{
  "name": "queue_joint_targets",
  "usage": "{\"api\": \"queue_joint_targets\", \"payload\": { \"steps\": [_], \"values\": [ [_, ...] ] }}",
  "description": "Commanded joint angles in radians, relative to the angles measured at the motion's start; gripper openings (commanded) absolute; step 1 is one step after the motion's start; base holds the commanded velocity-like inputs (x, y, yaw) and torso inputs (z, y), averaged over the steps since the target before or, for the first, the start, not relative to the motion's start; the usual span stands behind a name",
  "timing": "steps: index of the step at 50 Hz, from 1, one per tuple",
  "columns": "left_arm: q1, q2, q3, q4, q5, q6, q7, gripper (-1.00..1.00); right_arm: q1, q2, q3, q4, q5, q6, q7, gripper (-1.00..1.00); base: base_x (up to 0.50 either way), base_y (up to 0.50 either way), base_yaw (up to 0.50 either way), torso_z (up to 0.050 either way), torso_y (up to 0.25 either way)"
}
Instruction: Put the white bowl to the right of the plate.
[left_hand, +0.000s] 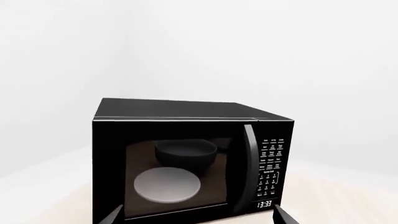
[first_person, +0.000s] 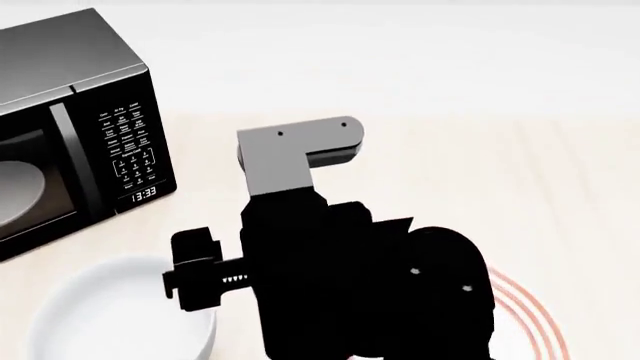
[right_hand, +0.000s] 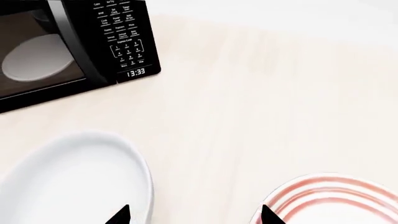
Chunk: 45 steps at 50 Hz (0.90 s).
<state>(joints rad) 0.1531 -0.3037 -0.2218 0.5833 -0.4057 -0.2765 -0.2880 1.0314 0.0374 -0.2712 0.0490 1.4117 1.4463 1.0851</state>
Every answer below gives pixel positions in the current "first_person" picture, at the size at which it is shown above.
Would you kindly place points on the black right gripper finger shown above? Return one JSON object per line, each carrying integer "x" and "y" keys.
{"x": 195, "y": 277}

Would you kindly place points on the white bowl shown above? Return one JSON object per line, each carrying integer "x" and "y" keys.
{"x": 115, "y": 318}

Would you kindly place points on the grey L-shaped camera bracket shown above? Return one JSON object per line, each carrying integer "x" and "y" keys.
{"x": 280, "y": 161}

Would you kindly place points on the white microwave turntable plate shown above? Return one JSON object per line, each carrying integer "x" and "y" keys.
{"x": 20, "y": 191}

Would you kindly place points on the black microwave oven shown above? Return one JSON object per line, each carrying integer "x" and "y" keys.
{"x": 75, "y": 56}

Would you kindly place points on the white plate with red rings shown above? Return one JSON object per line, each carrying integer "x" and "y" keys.
{"x": 531, "y": 318}

